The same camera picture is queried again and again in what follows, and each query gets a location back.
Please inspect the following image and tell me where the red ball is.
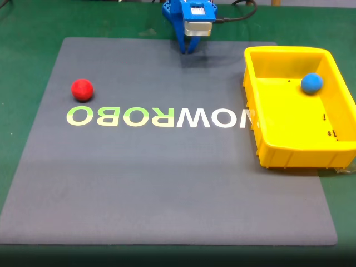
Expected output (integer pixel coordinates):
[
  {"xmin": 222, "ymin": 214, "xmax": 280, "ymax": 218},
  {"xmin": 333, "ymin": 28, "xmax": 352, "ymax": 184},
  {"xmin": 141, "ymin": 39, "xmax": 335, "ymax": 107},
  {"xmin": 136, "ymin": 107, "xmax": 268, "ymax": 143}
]
[{"xmin": 71, "ymin": 78, "xmax": 95, "ymax": 101}]

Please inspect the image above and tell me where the yellow plastic bin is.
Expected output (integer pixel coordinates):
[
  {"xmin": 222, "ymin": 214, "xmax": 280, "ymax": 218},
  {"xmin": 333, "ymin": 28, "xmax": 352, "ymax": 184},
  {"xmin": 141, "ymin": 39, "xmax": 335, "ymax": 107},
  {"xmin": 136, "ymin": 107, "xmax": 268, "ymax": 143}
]
[{"xmin": 242, "ymin": 46, "xmax": 356, "ymax": 169}]

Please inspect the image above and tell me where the blue ball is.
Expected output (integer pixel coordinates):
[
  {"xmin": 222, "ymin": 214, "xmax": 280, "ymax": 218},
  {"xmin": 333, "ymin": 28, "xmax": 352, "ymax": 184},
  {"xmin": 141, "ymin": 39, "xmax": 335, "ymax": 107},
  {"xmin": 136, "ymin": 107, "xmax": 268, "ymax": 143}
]
[{"xmin": 300, "ymin": 72, "xmax": 324, "ymax": 95}]

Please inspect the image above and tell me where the grey mat with lettering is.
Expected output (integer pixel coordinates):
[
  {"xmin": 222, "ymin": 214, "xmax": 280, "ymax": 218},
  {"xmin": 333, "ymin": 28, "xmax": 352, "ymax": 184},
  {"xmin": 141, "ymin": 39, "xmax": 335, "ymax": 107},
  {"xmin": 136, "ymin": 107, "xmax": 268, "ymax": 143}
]
[{"xmin": 0, "ymin": 37, "xmax": 339, "ymax": 246}]

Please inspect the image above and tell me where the clear plastic bag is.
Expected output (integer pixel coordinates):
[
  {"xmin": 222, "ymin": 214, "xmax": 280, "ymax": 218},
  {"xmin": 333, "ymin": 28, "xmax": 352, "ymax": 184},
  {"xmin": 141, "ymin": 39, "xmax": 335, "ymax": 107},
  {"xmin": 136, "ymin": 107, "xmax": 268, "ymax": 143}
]
[{"xmin": 333, "ymin": 166, "xmax": 356, "ymax": 175}]

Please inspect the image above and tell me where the silver camera box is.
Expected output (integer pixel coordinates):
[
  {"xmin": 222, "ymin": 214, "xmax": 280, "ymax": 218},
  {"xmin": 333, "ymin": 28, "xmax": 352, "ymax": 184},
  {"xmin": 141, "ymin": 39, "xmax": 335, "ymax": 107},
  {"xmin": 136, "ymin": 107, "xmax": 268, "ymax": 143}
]
[{"xmin": 184, "ymin": 21, "xmax": 214, "ymax": 37}]

